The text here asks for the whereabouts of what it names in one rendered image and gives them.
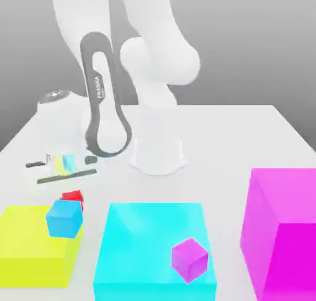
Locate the large cyan box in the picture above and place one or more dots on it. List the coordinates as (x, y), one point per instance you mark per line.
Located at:
(153, 246)

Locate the small purple cube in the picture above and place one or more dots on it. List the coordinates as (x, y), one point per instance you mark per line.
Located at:
(190, 259)

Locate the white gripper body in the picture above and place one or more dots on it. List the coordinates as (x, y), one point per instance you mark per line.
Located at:
(61, 182)

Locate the large magenta box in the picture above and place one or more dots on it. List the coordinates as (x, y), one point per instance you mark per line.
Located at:
(281, 232)

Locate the small red cube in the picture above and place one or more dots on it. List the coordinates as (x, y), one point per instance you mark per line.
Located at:
(72, 196)

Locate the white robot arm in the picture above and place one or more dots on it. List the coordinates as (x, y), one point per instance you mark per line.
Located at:
(158, 59)

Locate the large yellow box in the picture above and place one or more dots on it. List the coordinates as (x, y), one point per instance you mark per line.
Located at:
(29, 246)

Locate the small blue cube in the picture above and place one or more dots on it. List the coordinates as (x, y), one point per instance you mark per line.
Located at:
(64, 219)

